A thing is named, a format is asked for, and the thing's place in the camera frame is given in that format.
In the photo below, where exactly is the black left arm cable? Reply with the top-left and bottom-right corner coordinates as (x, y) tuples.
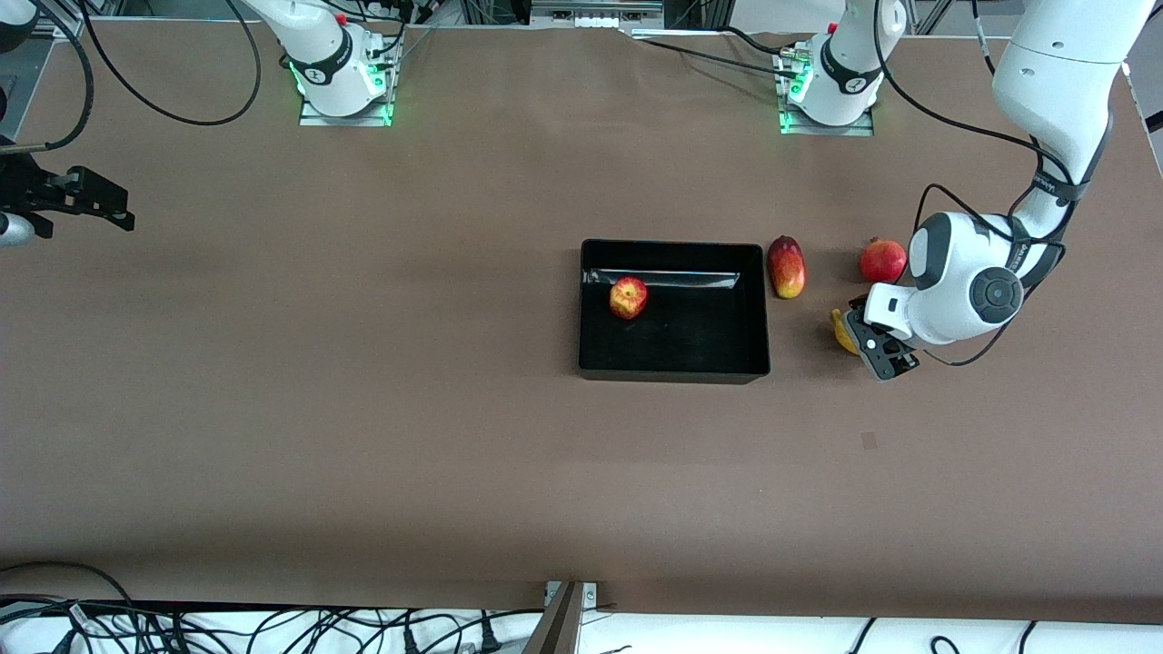
(872, 0), (1078, 366)

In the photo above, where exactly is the grey aluminium beam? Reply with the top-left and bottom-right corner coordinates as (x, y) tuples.
(522, 581), (587, 654)

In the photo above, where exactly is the grey metal box with ports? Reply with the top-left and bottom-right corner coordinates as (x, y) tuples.
(530, 0), (666, 30)

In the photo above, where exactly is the red pomegranate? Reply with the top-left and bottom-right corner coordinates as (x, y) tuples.
(860, 237), (909, 284)

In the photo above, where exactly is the black cable on table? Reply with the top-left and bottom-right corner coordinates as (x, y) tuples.
(636, 35), (805, 81)

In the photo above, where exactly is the red yellow mango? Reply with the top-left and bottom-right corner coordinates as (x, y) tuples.
(767, 235), (808, 300)

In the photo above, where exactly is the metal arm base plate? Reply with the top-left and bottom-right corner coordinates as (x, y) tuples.
(298, 54), (397, 128)
(777, 54), (876, 137)

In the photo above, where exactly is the small metal corner bracket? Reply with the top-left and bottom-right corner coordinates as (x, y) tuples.
(543, 581), (601, 609)

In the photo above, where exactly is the red yellow apple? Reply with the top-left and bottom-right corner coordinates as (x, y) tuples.
(609, 276), (650, 321)

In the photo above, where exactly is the black rectangular box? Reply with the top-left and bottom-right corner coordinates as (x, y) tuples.
(577, 240), (771, 385)

